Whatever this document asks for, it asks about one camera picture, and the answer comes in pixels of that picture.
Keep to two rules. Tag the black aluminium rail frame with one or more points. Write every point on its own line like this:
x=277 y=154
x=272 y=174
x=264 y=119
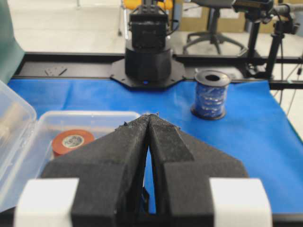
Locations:
x=38 y=65

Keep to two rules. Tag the red tape roll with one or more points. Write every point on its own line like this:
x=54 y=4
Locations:
x=70 y=140

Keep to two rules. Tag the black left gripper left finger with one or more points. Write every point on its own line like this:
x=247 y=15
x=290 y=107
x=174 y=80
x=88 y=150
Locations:
x=97 y=185

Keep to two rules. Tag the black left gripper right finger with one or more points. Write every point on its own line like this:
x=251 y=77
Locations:
x=197 y=185

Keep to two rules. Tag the blue table mat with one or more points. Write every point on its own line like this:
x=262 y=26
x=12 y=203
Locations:
x=255 y=129

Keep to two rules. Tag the clear toolbox lid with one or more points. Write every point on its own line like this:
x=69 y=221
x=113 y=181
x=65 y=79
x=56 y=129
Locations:
x=17 y=117

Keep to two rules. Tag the green curtain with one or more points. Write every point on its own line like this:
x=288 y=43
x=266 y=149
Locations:
x=11 y=54

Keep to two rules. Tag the black office chair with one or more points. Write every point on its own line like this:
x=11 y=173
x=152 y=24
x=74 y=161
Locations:
x=211 y=34

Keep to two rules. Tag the blue wire spool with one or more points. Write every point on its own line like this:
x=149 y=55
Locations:
x=210 y=94

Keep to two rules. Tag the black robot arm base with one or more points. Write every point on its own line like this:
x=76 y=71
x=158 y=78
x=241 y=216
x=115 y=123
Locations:
x=148 y=61

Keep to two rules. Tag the clear plastic toolbox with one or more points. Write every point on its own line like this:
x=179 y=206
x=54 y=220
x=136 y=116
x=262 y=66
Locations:
x=33 y=143

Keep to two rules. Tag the black camera stand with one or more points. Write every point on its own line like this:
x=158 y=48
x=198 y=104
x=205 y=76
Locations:
x=263 y=11

